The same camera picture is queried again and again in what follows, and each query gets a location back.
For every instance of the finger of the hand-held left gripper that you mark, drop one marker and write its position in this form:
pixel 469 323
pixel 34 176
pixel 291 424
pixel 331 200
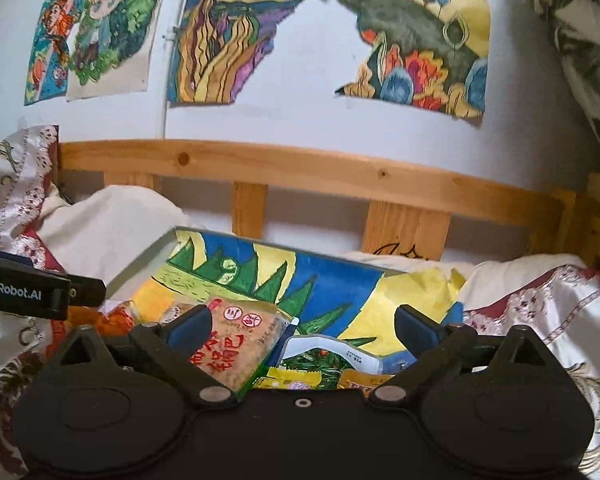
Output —
pixel 87 291

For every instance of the rice cracker packet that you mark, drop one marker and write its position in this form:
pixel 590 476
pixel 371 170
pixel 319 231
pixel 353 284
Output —
pixel 240 340

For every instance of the gold brown snack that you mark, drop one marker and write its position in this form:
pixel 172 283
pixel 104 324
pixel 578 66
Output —
pixel 360 381

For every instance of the floral satin blanket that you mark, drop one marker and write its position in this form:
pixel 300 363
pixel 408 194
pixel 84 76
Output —
pixel 530 300

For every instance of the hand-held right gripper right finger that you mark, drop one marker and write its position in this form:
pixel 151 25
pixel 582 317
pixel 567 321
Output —
pixel 414 332

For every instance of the white green pouch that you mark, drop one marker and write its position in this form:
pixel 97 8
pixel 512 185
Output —
pixel 325 355

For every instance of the dinosaur drawing paper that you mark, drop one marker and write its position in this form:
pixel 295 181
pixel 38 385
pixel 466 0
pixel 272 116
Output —
pixel 330 280

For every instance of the grey patterned hanging cloth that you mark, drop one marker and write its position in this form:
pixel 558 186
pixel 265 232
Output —
pixel 580 35

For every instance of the orange-haired figure wall drawing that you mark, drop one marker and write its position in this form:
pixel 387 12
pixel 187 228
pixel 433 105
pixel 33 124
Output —
pixel 50 45

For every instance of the green-haired figure wall drawing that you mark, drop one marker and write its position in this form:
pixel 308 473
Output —
pixel 115 25

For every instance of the orange red snack packet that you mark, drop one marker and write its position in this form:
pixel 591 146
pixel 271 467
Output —
pixel 115 317

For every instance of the wavy striped wall drawing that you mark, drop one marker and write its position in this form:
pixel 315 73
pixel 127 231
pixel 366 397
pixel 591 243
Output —
pixel 230 30

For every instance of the landscape flower wall drawing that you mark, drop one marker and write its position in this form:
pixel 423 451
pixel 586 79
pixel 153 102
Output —
pixel 420 35

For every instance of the yellow green snack packet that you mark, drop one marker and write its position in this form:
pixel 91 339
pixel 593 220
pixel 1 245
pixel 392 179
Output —
pixel 290 380

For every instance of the metal tray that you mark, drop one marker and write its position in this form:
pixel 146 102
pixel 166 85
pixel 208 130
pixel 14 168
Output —
pixel 300 252

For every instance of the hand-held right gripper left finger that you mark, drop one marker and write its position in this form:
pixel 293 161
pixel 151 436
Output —
pixel 192 331

